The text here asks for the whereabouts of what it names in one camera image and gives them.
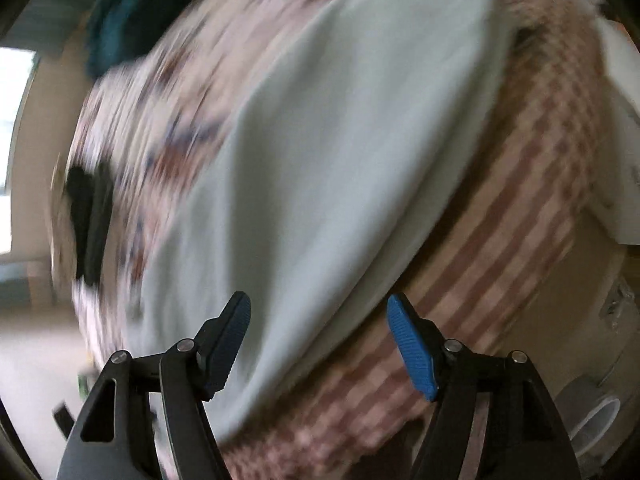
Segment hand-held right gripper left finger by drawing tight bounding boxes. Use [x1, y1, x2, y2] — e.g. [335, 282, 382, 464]
[55, 291, 252, 480]

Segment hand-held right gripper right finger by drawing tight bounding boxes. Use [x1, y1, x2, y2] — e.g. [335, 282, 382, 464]
[386, 294, 583, 480]

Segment pale grey pants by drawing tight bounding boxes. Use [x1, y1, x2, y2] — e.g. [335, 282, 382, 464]
[137, 0, 516, 436]

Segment grey tape roll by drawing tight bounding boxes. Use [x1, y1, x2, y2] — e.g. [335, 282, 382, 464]
[555, 377, 623, 456]

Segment black cloth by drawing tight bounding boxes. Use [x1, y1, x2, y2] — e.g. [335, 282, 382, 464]
[67, 162, 116, 286]

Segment brown checkered blanket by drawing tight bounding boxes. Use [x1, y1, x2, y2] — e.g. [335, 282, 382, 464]
[50, 0, 608, 480]

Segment beige patterned cloth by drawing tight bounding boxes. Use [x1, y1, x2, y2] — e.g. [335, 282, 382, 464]
[47, 152, 81, 281]

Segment window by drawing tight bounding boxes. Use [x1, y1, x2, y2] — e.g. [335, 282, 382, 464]
[0, 47, 38, 256]

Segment teal cloth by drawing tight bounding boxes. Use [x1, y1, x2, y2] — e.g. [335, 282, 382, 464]
[85, 0, 216, 78]

